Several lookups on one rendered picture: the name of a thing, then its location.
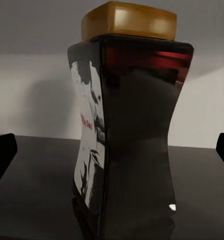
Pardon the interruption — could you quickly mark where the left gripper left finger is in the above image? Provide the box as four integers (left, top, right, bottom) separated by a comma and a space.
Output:
0, 133, 18, 179

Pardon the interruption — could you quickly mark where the bottle of coffee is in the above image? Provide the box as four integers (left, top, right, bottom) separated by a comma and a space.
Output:
67, 1, 194, 240

